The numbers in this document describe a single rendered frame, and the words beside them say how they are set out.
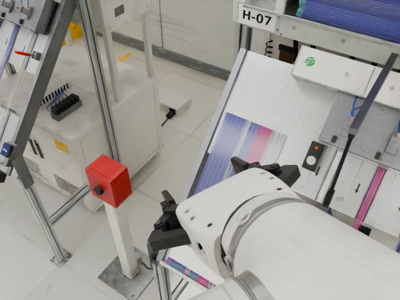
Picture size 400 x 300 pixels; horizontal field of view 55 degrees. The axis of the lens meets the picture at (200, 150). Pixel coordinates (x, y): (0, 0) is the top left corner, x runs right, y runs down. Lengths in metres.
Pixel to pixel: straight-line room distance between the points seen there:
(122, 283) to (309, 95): 1.37
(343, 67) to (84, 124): 1.29
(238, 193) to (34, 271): 1.95
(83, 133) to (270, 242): 1.71
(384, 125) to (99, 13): 1.26
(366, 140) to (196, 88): 2.29
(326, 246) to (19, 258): 2.16
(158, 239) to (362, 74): 0.78
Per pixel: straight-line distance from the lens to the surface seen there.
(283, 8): 1.05
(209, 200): 0.36
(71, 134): 1.91
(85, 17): 1.67
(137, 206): 2.33
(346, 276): 0.20
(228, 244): 0.28
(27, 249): 2.33
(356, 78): 1.04
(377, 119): 1.04
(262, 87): 1.16
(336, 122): 1.05
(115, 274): 2.10
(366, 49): 1.07
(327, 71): 1.05
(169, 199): 0.41
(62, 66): 2.43
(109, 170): 1.46
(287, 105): 1.13
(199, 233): 0.32
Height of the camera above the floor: 1.82
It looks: 44 degrees down
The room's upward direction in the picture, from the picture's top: straight up
